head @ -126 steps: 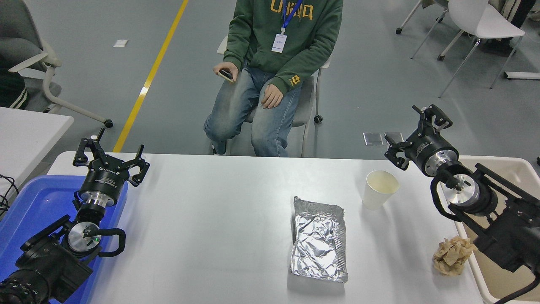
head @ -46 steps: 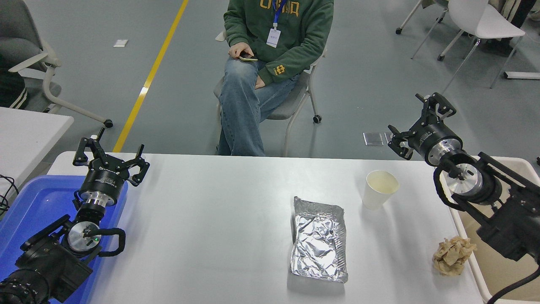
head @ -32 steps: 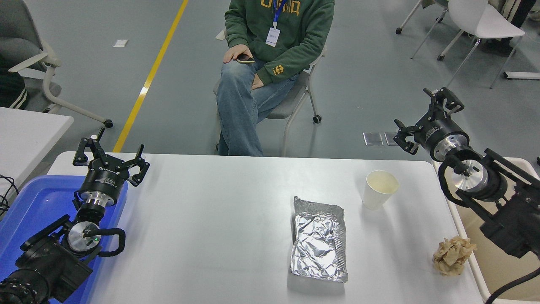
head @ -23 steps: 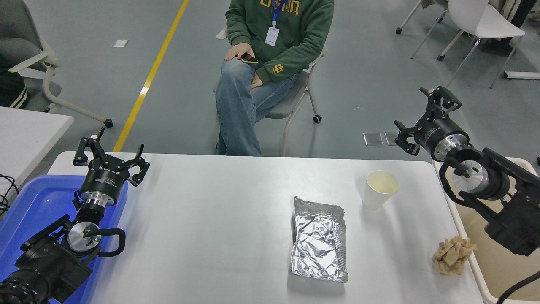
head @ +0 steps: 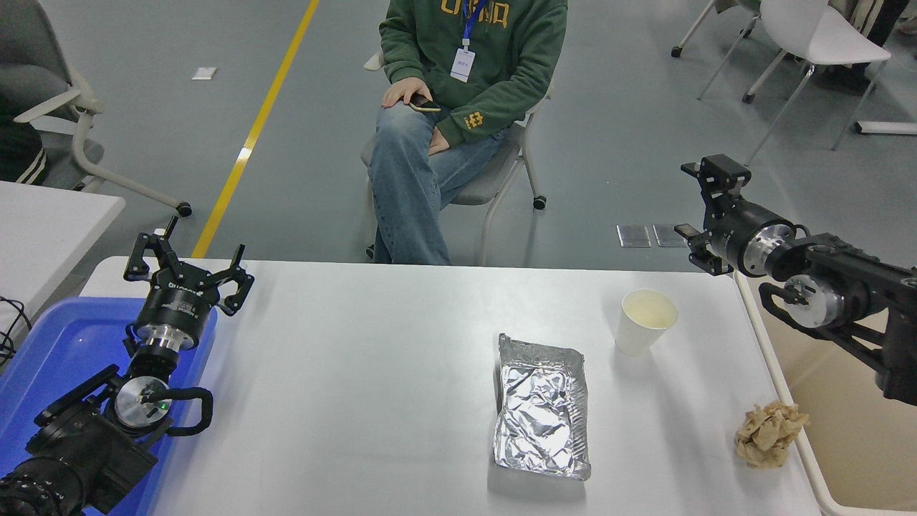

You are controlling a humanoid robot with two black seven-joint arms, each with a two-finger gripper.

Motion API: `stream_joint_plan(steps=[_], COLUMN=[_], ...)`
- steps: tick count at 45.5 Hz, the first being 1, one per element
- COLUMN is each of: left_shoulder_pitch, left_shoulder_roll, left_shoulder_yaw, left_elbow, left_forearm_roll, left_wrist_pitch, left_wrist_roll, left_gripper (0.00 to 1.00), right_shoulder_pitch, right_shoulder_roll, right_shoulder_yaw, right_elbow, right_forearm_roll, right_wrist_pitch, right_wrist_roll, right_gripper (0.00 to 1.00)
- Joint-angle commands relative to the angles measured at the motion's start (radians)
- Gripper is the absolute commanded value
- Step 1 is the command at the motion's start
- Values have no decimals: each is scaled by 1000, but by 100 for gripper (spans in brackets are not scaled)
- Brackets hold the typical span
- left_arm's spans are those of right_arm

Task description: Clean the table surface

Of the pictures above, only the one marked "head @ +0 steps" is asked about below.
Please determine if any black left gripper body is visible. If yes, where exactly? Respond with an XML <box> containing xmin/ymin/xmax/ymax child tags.
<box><xmin>135</xmin><ymin>276</ymin><xmax>219</xmax><ymax>338</ymax></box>

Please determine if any white side table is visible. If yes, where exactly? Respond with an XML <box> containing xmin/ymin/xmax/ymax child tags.
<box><xmin>0</xmin><ymin>181</ymin><xmax>126</xmax><ymax>370</ymax></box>

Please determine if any white-legged caster chair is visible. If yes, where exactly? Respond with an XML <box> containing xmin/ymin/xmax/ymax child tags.
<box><xmin>671</xmin><ymin>0</ymin><xmax>762</xmax><ymax>59</ymax></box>

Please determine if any person's right hand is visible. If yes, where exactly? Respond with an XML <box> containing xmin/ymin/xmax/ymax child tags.
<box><xmin>382</xmin><ymin>80</ymin><xmax>434</xmax><ymax>110</ymax></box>

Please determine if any grey office chair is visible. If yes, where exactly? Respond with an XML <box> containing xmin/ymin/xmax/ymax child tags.
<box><xmin>0</xmin><ymin>0</ymin><xmax>193</xmax><ymax>218</ymax></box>

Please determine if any blue lanyard ID badge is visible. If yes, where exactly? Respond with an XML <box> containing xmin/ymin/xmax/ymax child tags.
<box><xmin>451</xmin><ymin>0</ymin><xmax>489</xmax><ymax>83</ymax></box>

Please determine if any tan paper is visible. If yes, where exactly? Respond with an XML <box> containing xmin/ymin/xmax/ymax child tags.
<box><xmin>734</xmin><ymin>401</ymin><xmax>810</xmax><ymax>470</ymax></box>

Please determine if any foil tray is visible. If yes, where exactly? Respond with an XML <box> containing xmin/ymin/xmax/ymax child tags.
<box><xmin>493</xmin><ymin>333</ymin><xmax>592</xmax><ymax>482</ymax></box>

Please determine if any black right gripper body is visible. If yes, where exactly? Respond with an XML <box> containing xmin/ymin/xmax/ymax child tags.
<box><xmin>716</xmin><ymin>199</ymin><xmax>771</xmax><ymax>277</ymax></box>

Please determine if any blue plastic tray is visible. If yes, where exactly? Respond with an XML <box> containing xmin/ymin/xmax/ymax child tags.
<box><xmin>0</xmin><ymin>297</ymin><xmax>219</xmax><ymax>516</ymax></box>

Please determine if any grey chair with white frame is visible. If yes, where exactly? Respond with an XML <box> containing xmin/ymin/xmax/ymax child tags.
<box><xmin>360</xmin><ymin>50</ymin><xmax>554</xmax><ymax>267</ymax></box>

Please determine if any large pale bin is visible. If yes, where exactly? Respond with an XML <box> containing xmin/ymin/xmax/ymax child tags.
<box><xmin>732</xmin><ymin>269</ymin><xmax>917</xmax><ymax>516</ymax></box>

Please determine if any black cable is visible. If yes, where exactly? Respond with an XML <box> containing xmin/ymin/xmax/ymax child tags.
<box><xmin>0</xmin><ymin>296</ymin><xmax>33</xmax><ymax>366</ymax></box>

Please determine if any white paper cup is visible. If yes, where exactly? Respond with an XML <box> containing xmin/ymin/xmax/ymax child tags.
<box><xmin>615</xmin><ymin>289</ymin><xmax>679</xmax><ymax>358</ymax></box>

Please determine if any white plastic chair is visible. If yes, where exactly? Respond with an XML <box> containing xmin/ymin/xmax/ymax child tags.
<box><xmin>698</xmin><ymin>0</ymin><xmax>893</xmax><ymax>167</ymax></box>

